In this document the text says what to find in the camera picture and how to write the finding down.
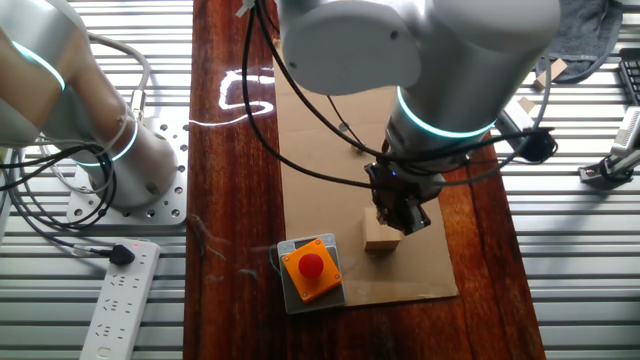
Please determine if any large light wooden block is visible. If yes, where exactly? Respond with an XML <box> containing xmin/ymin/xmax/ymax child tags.
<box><xmin>363</xmin><ymin>206</ymin><xmax>403</xmax><ymax>253</ymax></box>

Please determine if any silver depth camera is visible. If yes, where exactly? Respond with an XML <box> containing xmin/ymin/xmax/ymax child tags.
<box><xmin>611</xmin><ymin>105</ymin><xmax>640</xmax><ymax>159</ymax></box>

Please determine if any orange emergency stop button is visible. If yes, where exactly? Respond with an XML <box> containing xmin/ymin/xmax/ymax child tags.
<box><xmin>280</xmin><ymin>238</ymin><xmax>344</xmax><ymax>304</ymax></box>

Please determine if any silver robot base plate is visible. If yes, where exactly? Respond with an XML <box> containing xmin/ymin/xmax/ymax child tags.
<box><xmin>66</xmin><ymin>115</ymin><xmax>190</xmax><ymax>227</ymax></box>

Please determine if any grey towel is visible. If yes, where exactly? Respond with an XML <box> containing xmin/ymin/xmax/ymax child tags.
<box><xmin>534</xmin><ymin>0</ymin><xmax>624</xmax><ymax>85</ymax></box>

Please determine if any black base cable bundle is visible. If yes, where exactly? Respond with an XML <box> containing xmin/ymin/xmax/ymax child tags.
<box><xmin>0</xmin><ymin>143</ymin><xmax>119</xmax><ymax>251</ymax></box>

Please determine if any brown cardboard sheet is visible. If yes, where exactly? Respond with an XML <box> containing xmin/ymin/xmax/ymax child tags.
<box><xmin>272</xmin><ymin>39</ymin><xmax>460</xmax><ymax>308</ymax></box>

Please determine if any flat wooden wedge block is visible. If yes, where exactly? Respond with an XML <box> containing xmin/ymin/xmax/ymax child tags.
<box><xmin>533</xmin><ymin>57</ymin><xmax>569</xmax><ymax>92</ymax></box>

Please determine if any grey cable with metal connector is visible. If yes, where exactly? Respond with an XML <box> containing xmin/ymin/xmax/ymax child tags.
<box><xmin>87</xmin><ymin>32</ymin><xmax>152</xmax><ymax>124</ymax></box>

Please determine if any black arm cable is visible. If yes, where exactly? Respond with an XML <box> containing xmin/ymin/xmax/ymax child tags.
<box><xmin>254</xmin><ymin>0</ymin><xmax>559</xmax><ymax>165</ymax></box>
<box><xmin>241</xmin><ymin>0</ymin><xmax>381</xmax><ymax>191</ymax></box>

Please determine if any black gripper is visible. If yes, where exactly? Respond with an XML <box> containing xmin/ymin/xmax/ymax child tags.
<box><xmin>364</xmin><ymin>158</ymin><xmax>444</xmax><ymax>237</ymax></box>

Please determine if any black power plug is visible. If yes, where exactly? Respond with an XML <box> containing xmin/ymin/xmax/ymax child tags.
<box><xmin>69</xmin><ymin>243</ymin><xmax>137</xmax><ymax>267</ymax></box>

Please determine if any black keyboard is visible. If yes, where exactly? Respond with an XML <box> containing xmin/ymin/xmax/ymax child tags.
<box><xmin>618</xmin><ymin>47</ymin><xmax>640</xmax><ymax>107</ymax></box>

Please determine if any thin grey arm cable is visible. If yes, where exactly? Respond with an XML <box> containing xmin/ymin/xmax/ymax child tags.
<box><xmin>434</xmin><ymin>52</ymin><xmax>554</xmax><ymax>189</ymax></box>

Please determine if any aluminium camera mount rail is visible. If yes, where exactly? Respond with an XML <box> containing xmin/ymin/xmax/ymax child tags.
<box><xmin>578</xmin><ymin>148</ymin><xmax>640</xmax><ymax>191</ymax></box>

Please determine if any white power strip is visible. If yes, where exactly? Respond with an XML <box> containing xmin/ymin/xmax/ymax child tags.
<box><xmin>78</xmin><ymin>239</ymin><xmax>162</xmax><ymax>360</ymax></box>

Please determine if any grey metal button base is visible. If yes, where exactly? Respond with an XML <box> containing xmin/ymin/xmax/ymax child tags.
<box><xmin>276</xmin><ymin>232</ymin><xmax>347</xmax><ymax>315</ymax></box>

